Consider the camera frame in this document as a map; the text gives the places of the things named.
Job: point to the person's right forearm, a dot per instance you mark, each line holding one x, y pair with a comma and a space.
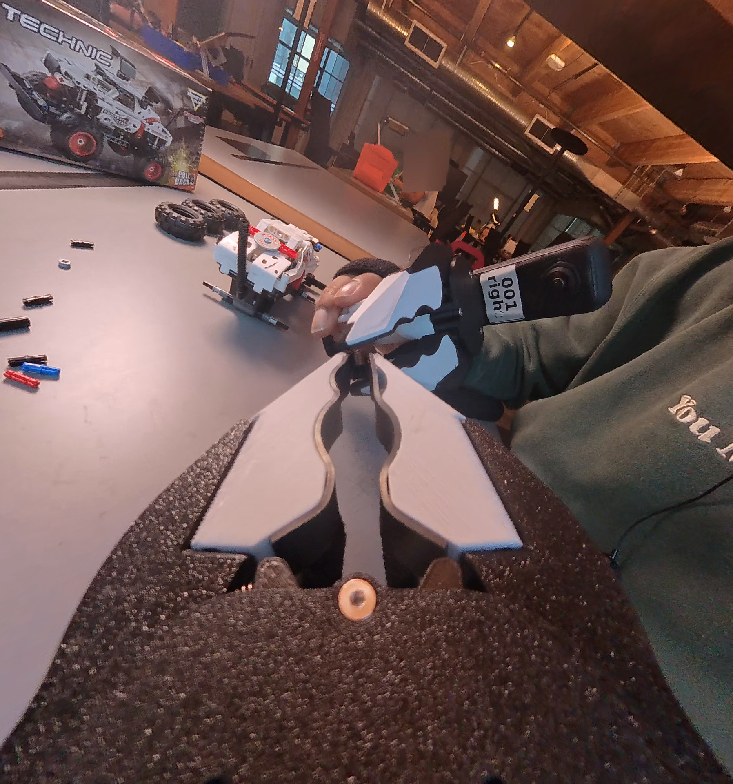
556, 355

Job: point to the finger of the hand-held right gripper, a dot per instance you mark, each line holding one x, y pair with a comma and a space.
438, 361
397, 300

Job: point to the scattered small building pieces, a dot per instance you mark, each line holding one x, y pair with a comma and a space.
40, 370

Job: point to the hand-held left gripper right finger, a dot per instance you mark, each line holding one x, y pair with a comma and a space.
446, 478

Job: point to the red office chair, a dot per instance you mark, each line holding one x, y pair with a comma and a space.
375, 165

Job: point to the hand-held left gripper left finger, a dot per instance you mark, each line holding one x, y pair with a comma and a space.
275, 478

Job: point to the black toy tire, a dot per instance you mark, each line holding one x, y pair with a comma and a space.
204, 213
229, 212
177, 221

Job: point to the toy truck box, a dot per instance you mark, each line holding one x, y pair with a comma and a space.
85, 86

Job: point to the person's right hand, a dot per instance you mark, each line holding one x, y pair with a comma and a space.
342, 300

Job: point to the metal ceiling duct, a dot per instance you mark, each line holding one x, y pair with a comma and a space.
465, 74

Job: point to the grey desk with wooden edge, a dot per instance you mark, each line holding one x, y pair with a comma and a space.
318, 202

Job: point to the white toy truck chassis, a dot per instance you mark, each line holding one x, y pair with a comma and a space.
275, 263

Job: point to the black ribbed flexible rod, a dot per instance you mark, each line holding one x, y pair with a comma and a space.
239, 263

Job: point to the blue paned window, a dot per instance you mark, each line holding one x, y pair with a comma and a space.
305, 55

